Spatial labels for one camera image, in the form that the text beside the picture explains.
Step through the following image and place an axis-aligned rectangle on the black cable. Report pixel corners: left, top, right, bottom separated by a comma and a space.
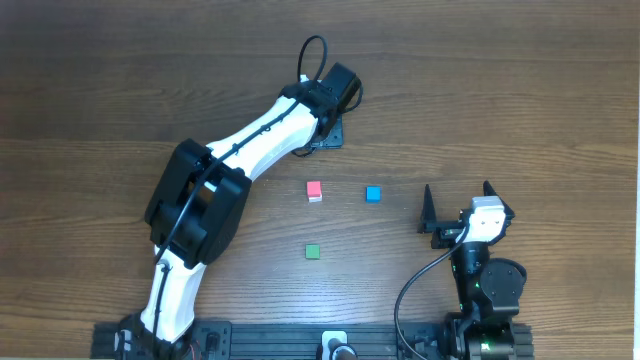
297, 34, 365, 114
393, 225, 472, 358

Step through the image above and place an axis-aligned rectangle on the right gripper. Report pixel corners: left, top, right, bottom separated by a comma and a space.
418, 180, 516, 250

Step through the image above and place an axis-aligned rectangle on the mounting rail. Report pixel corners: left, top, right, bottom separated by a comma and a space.
91, 319, 536, 360

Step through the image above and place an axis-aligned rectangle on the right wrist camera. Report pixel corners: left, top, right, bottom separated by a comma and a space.
461, 195, 507, 245

